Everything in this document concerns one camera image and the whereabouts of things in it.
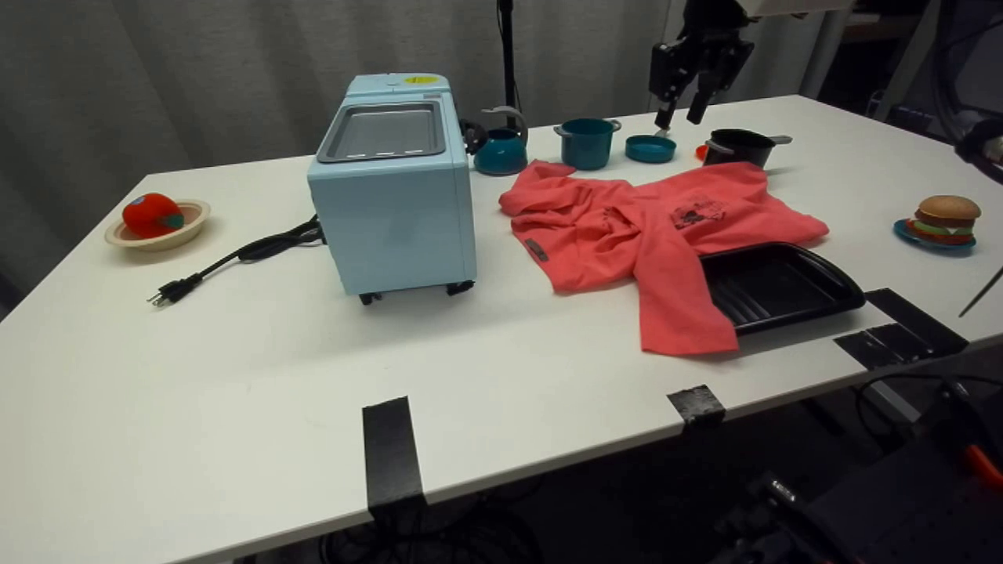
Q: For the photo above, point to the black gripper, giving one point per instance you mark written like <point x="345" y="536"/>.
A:
<point x="707" y="42"/>

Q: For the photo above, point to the orange printed shirt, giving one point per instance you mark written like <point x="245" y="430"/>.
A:
<point x="629" y="231"/>

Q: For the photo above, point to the small toy vegetable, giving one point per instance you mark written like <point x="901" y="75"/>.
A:
<point x="700" y="154"/>

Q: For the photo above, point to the teal toy frying pan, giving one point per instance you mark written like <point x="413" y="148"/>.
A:
<point x="649" y="148"/>

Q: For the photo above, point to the black toy pot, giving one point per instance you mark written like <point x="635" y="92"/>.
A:
<point x="741" y="148"/>

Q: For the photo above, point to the teal toy pot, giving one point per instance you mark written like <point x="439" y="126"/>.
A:
<point x="586" y="145"/>

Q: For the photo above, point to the teal toy kettle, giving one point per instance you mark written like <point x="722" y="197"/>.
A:
<point x="498" y="154"/>

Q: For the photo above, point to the black ribbed tray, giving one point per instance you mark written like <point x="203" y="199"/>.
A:
<point x="783" y="287"/>

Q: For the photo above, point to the small teal plate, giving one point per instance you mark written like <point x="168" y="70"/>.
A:
<point x="911" y="240"/>

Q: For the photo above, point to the toy burger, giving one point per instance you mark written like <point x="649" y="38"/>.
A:
<point x="944" y="219"/>

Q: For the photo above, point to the short black tape piece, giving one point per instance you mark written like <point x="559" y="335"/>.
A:
<point x="696" y="406"/>

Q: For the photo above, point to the light blue toy oven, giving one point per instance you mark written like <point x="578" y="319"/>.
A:
<point x="395" y="221"/>

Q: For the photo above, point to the wide black tape patch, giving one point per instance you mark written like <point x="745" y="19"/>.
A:
<point x="898" y="335"/>

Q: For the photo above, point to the long black tape strip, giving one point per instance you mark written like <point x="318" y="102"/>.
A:
<point x="392" y="451"/>

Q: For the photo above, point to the red fruit on plate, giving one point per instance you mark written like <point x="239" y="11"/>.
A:
<point x="177" y="236"/>

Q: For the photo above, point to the red toy tomato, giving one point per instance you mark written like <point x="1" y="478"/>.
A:
<point x="151" y="216"/>

